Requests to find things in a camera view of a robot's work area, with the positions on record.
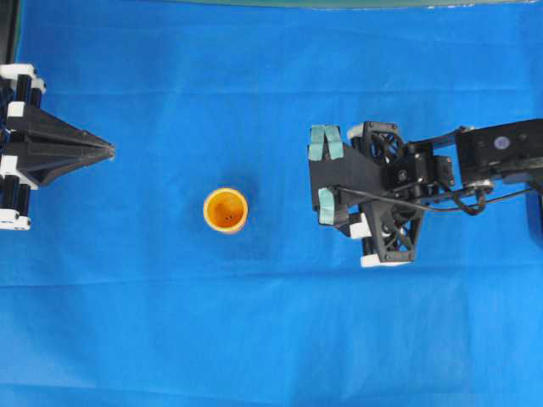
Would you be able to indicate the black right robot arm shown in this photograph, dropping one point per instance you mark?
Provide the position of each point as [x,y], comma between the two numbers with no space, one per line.
[511,153]

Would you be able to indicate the yellow orange plastic cup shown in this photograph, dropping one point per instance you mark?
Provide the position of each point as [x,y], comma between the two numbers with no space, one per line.
[226,210]

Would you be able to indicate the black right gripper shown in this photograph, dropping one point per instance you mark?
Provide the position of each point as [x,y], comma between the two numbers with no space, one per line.
[391,181]

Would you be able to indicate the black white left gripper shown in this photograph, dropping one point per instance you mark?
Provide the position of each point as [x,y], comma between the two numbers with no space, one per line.
[21,96]

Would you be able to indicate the blue table cloth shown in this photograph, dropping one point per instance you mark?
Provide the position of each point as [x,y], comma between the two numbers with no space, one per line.
[120,294]

